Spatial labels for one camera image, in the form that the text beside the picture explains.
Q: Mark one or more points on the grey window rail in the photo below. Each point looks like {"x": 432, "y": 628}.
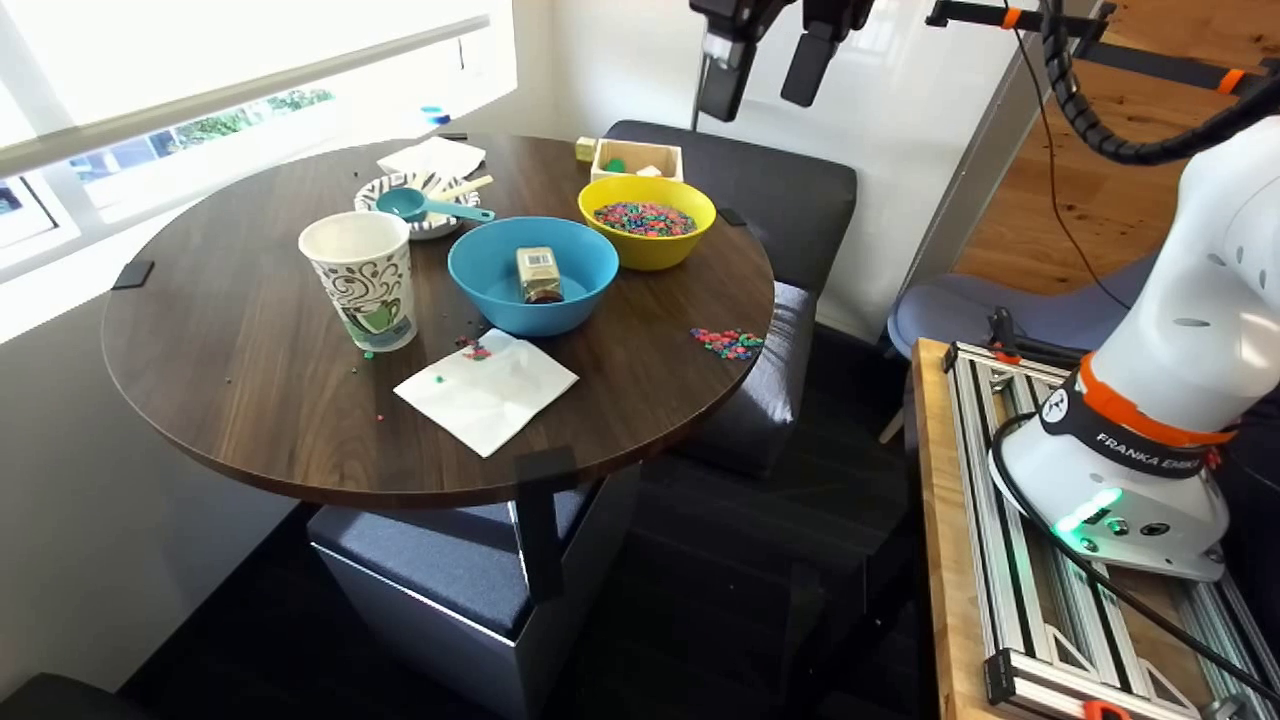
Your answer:
{"x": 200, "y": 103}

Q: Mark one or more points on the white board with grey frame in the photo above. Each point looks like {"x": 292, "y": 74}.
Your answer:
{"x": 904, "y": 134}

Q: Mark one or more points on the white paper napkin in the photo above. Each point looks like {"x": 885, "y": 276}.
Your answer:
{"x": 480, "y": 394}

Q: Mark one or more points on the blue-grey ottoman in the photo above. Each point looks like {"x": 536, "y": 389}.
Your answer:
{"x": 440, "y": 562}

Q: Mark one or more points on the colourful candies scattered pile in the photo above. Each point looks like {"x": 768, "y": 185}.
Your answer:
{"x": 726, "y": 340}

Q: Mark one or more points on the teal plastic scoop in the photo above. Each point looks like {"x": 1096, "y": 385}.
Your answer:
{"x": 404, "y": 206}

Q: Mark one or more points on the yellow bowl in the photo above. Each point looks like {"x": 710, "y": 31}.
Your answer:
{"x": 654, "y": 247}

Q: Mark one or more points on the white patterned paper cup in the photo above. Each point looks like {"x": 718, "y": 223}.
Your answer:
{"x": 360, "y": 282}

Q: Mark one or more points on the blue bowl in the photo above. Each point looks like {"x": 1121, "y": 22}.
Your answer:
{"x": 487, "y": 300}

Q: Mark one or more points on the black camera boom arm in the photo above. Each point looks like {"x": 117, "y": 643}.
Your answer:
{"x": 1055, "y": 16}

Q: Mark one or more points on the small patterned plate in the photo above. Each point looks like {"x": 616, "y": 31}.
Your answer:
{"x": 432, "y": 225}

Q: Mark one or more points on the black table edge clip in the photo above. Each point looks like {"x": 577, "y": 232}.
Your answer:
{"x": 134, "y": 275}
{"x": 734, "y": 216}

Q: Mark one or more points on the black stool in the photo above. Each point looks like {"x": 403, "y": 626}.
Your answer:
{"x": 62, "y": 700}

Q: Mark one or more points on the colourful candies in bowl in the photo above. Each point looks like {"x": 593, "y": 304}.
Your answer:
{"x": 647, "y": 216}

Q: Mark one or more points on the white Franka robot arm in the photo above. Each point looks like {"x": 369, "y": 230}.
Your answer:
{"x": 1203, "y": 332}

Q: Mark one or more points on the aluminium profile frame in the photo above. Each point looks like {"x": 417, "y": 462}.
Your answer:
{"x": 1026, "y": 574}

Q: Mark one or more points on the small wooden box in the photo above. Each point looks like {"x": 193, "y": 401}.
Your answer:
{"x": 638, "y": 159}

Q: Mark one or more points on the grey-blue chair seat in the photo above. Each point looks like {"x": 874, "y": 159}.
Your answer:
{"x": 986, "y": 315}

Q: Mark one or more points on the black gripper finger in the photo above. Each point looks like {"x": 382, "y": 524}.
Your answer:
{"x": 808, "y": 62}
{"x": 726, "y": 66}

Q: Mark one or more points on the round dark wooden table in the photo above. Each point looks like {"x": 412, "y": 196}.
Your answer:
{"x": 243, "y": 385}

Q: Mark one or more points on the white paper sheet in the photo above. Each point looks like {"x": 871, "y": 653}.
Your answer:
{"x": 430, "y": 159}

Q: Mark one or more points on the small white brown block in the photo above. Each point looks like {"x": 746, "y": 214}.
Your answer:
{"x": 536, "y": 275}

